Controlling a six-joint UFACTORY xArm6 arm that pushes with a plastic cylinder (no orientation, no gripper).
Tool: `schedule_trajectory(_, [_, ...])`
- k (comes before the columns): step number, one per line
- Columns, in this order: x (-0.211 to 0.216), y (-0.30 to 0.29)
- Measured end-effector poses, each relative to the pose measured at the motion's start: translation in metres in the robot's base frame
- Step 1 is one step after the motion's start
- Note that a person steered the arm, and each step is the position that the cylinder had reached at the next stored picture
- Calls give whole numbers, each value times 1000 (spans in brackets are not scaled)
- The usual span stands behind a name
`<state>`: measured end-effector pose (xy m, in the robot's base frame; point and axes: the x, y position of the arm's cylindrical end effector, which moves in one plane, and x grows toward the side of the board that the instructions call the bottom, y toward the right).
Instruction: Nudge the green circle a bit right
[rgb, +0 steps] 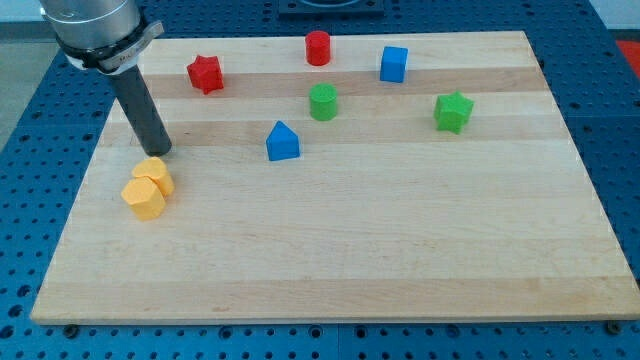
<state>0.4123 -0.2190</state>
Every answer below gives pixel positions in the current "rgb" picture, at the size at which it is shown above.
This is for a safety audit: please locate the light wooden board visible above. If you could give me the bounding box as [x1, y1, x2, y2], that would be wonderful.
[31, 31, 639, 325]

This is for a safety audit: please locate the yellow hexagon block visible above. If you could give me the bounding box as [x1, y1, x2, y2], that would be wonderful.
[121, 177, 166, 221]

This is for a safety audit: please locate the red star block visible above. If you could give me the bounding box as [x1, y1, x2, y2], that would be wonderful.
[187, 55, 224, 94]

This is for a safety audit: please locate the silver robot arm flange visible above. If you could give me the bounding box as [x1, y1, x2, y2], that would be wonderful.
[40, 0, 164, 75]

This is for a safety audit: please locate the blue cube block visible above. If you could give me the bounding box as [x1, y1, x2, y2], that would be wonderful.
[379, 46, 408, 83]

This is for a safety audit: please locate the blue house-shaped block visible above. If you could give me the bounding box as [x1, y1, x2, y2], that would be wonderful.
[265, 121, 301, 161]

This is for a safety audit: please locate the green star block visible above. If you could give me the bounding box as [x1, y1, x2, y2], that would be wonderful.
[433, 91, 475, 135]

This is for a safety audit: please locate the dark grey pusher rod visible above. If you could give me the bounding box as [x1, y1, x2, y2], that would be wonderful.
[109, 65, 172, 156]

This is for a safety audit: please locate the red cylinder block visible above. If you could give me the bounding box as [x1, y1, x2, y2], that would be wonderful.
[305, 30, 331, 66]

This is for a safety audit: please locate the yellow heart block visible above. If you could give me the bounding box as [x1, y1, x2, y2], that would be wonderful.
[131, 157, 175, 196]

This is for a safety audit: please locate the green cylinder block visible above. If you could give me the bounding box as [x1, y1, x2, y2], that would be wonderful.
[309, 83, 338, 121]

